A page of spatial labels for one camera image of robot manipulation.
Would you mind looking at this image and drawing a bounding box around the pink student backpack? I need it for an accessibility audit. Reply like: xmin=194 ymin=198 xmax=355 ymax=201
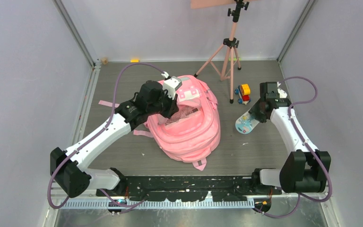
xmin=98 ymin=75 xmax=222 ymax=172

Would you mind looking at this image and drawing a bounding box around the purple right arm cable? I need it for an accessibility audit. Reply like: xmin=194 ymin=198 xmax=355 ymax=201
xmin=253 ymin=76 xmax=333 ymax=219

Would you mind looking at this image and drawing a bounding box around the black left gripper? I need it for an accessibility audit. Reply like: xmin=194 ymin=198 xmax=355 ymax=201
xmin=147 ymin=88 xmax=178 ymax=119

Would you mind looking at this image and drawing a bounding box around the clear geometry ruler set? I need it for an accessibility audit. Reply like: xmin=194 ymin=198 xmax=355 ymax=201
xmin=164 ymin=106 xmax=199 ymax=126

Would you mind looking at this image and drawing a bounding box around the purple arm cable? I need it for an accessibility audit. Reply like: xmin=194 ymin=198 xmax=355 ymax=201
xmin=253 ymin=76 xmax=333 ymax=219
xmin=47 ymin=62 xmax=170 ymax=215

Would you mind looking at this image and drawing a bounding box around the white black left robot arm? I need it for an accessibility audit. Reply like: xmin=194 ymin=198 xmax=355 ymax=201
xmin=50 ymin=77 xmax=182 ymax=198

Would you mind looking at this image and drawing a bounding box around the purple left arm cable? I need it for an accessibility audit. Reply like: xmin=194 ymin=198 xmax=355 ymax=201
xmin=47 ymin=62 xmax=170 ymax=215

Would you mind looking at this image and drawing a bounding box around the light blue round object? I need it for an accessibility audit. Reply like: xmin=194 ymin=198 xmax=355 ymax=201
xmin=235 ymin=111 xmax=260 ymax=134

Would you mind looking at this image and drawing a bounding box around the pink tripod stand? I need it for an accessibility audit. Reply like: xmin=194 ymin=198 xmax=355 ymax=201
xmin=194 ymin=0 xmax=250 ymax=104

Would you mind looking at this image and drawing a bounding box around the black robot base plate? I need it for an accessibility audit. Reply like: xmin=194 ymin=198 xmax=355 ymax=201
xmin=96 ymin=175 xmax=282 ymax=202

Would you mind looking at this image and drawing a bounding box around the small wooden block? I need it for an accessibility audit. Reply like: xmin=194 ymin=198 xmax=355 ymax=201
xmin=100 ymin=57 xmax=109 ymax=65

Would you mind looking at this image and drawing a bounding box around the colourful toy block train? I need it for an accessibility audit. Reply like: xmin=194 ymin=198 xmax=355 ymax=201
xmin=234 ymin=84 xmax=251 ymax=105

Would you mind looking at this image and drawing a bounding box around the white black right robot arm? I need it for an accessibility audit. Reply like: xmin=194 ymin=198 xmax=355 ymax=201
xmin=249 ymin=82 xmax=331 ymax=194

